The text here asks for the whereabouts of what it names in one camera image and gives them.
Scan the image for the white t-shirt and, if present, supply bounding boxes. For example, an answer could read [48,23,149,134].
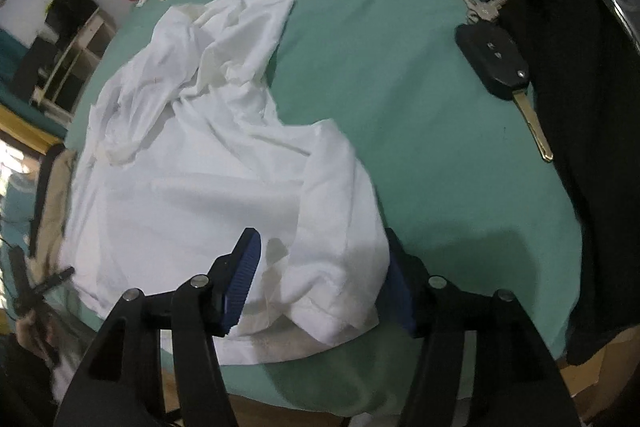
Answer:
[61,0,390,365]

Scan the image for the beige trousers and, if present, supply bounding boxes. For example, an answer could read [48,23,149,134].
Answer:
[30,144,77,262]

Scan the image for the white desk shelf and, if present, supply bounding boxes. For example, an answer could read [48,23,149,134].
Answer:
[30,9,116,128]

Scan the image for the black car key fob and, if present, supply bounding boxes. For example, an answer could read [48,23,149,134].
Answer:
[454,20,554,162]

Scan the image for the green bed sheet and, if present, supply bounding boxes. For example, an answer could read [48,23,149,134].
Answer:
[63,0,586,419]

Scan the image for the silver house keys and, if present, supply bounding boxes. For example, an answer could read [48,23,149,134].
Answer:
[462,0,510,24]

